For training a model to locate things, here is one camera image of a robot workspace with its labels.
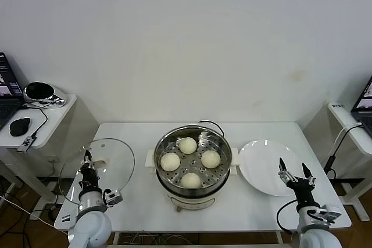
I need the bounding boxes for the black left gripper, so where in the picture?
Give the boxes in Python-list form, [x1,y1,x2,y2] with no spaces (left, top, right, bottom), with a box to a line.
[78,149,101,194]

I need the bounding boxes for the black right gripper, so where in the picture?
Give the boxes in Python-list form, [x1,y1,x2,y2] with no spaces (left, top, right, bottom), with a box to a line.
[278,157,320,209]

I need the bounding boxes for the round glass pot lid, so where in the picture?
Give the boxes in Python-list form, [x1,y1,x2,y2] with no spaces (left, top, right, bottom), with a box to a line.
[58,137,136,205]

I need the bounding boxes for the white steamed baozi bun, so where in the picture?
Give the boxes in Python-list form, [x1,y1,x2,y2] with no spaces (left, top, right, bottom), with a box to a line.
[201,150,221,170]
[181,172,202,190]
[160,152,181,172]
[178,136,198,155]

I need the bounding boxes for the stainless steel steamer basket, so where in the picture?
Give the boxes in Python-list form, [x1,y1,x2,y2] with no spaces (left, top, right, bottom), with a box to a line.
[144,125,241,191]

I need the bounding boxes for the white round plate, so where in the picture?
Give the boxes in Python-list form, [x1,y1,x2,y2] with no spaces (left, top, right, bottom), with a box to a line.
[237,139,307,197]

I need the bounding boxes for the grey usb hub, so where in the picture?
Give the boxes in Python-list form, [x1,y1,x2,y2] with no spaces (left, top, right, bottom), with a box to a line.
[16,135,38,153]

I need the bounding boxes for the black computer mouse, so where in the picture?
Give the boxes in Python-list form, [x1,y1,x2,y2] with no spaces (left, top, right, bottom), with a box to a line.
[9,117,31,138]

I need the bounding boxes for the black laptop computer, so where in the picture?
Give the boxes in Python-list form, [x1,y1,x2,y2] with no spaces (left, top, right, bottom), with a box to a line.
[0,52,24,129]
[350,75,372,140]

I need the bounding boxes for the cream electric cooker base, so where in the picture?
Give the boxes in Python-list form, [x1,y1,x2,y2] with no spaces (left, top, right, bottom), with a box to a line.
[146,165,238,213]

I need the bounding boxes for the black cable with adapter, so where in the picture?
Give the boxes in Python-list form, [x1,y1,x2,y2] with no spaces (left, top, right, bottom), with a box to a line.
[324,127,363,178]

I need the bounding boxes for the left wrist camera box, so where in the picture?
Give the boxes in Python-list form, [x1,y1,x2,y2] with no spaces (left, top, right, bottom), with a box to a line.
[103,189,123,206]

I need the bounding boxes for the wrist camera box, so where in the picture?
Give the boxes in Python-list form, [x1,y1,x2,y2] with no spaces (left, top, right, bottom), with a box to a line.
[318,204,342,225]
[103,189,123,206]

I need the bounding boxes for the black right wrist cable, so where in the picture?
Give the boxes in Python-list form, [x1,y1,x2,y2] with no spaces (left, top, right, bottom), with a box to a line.
[276,200,300,234]

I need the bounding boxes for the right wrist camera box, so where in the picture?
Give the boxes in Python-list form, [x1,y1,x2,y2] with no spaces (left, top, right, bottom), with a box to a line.
[318,204,342,225]

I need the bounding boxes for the thin black desk cable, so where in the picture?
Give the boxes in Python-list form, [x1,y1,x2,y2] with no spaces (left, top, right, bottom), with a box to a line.
[20,104,49,139]

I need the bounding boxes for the white floor cable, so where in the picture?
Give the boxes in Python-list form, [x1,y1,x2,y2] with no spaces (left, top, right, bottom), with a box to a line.
[0,195,56,228]

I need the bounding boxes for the cable bundle under table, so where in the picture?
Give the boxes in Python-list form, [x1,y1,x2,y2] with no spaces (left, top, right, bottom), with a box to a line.
[120,230,175,246]

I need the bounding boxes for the black cooker power cord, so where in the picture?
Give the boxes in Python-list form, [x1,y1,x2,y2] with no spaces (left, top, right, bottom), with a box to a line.
[197,119,226,138]

